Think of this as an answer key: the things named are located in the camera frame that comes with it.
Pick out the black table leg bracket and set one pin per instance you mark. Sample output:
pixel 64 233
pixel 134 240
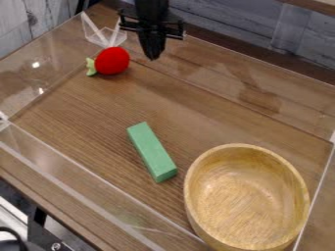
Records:
pixel 40 236

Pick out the clear acrylic tray walls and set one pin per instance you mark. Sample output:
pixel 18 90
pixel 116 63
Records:
pixel 203 96

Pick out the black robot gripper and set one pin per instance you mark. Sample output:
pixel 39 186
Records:
pixel 151 16

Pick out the wooden bowl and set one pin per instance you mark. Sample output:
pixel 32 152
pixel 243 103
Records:
pixel 246 199

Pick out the green foam block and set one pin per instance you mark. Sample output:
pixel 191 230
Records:
pixel 152 152

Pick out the red plush strawberry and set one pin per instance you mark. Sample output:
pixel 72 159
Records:
pixel 111 62

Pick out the clear acrylic corner bracket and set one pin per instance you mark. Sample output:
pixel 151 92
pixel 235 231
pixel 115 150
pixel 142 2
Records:
pixel 104 37

